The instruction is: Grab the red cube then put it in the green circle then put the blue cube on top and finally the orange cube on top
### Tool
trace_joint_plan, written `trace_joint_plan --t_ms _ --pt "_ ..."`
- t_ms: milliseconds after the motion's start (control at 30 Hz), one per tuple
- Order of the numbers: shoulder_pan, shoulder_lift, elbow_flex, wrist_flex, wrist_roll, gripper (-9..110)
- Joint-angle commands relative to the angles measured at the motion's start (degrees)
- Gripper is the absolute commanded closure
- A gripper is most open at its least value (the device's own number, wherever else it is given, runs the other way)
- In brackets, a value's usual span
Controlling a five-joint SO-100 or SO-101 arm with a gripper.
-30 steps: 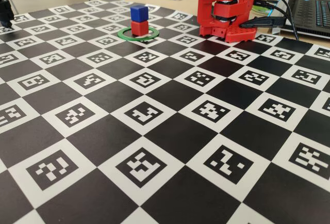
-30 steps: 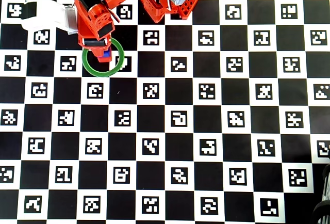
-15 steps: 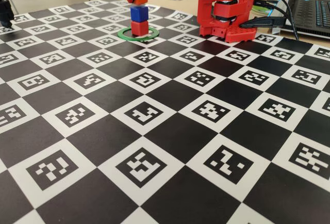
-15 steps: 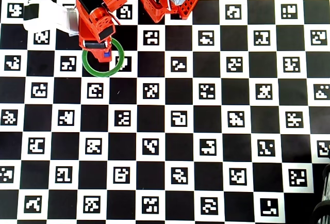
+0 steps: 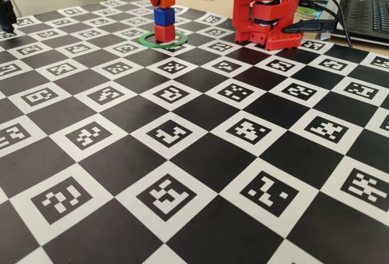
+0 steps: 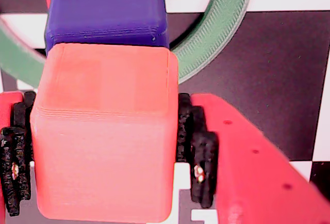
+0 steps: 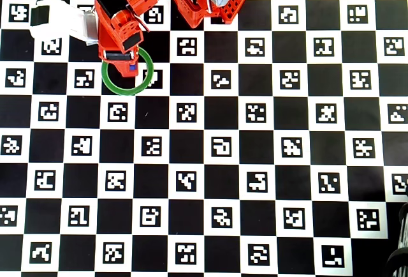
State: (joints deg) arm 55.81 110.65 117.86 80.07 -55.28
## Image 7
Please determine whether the black white marker board mat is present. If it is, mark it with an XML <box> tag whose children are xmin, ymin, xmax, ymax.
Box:
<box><xmin>0</xmin><ymin>0</ymin><xmax>408</xmax><ymax>277</ymax></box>

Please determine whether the red gripper, black servo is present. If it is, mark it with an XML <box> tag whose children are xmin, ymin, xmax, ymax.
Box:
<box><xmin>97</xmin><ymin>17</ymin><xmax>145</xmax><ymax>78</ymax></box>

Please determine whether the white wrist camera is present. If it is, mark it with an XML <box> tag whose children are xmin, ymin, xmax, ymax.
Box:
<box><xmin>29</xmin><ymin>0</ymin><xmax>98</xmax><ymax>47</ymax></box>

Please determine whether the green ring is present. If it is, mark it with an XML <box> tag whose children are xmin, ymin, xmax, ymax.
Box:
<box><xmin>101</xmin><ymin>48</ymin><xmax>155</xmax><ymax>96</ymax></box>

